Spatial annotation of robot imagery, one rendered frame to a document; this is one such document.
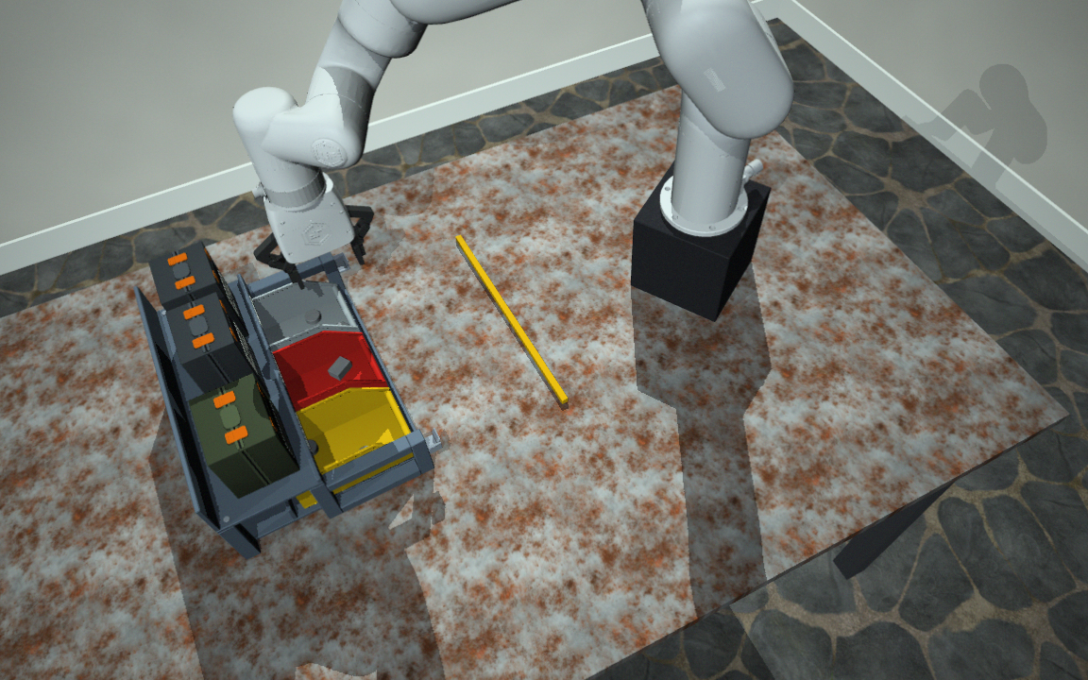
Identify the yellow open bin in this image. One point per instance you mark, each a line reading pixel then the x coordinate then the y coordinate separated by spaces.
pixel 343 423

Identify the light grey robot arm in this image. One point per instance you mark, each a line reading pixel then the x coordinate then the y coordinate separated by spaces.
pixel 720 52

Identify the grey metal bin rack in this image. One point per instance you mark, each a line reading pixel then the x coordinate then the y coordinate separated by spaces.
pixel 241 522

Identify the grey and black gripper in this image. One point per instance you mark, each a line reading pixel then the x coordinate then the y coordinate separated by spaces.
pixel 311 230

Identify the yellow vertical bar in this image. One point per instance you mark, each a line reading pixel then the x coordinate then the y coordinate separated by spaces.
pixel 512 320

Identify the olive green case with orange latches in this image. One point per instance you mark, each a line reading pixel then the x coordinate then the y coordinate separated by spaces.
pixel 242 436

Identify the red open bin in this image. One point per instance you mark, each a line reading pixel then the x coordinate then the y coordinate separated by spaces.
pixel 304 366

